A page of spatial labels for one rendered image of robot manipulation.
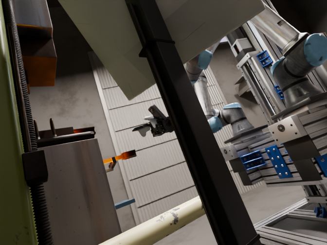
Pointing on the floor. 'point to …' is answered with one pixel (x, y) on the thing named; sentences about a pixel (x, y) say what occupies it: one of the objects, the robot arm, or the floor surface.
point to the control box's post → (196, 130)
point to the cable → (147, 44)
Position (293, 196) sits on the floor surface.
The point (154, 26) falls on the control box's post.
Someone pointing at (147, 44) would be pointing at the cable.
